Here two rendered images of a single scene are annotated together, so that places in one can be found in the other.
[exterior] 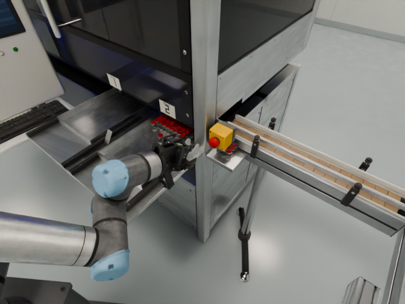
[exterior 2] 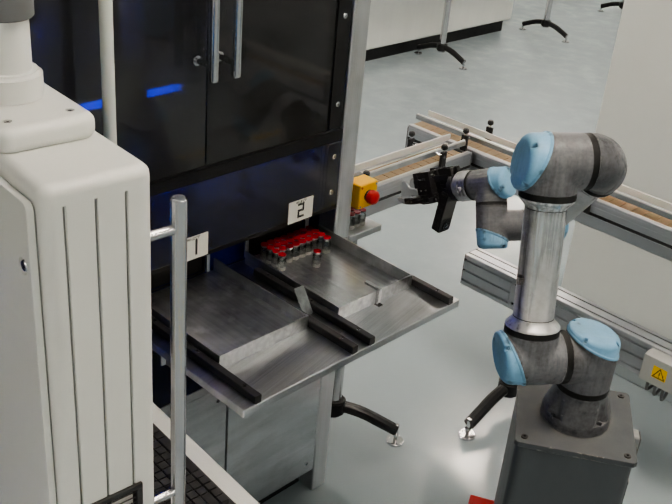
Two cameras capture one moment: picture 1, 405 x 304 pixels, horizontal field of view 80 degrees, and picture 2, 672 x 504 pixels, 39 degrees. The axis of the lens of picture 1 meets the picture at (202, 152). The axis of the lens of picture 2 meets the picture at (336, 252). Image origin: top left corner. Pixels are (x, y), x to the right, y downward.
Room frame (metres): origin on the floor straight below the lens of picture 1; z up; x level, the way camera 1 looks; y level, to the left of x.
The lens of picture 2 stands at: (0.54, 2.30, 2.07)
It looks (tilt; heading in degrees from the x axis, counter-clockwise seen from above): 28 degrees down; 274
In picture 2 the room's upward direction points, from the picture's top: 5 degrees clockwise
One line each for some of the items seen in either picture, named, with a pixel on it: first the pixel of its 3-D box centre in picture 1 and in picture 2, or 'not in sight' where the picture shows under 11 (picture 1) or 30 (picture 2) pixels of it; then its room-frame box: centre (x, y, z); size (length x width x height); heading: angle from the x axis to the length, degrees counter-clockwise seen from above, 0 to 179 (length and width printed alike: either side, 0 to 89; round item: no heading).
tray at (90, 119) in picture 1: (105, 112); (216, 309); (0.94, 0.47, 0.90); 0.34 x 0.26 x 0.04; 142
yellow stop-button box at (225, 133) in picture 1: (222, 135); (359, 190); (0.67, -0.07, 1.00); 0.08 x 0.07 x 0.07; 142
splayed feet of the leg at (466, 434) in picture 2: not in sight; (507, 395); (0.10, -0.52, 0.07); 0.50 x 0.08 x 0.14; 52
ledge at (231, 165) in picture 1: (228, 154); (348, 224); (0.70, -0.11, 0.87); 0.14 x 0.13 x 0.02; 142
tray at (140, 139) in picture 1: (152, 145); (327, 269); (0.72, 0.21, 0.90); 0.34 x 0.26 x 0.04; 141
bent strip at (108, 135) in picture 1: (97, 144); (317, 310); (0.71, 0.43, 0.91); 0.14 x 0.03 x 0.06; 141
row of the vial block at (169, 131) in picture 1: (170, 130); (298, 249); (0.80, 0.14, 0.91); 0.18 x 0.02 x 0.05; 51
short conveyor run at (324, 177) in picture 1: (304, 161); (388, 174); (0.61, -0.39, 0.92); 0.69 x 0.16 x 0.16; 52
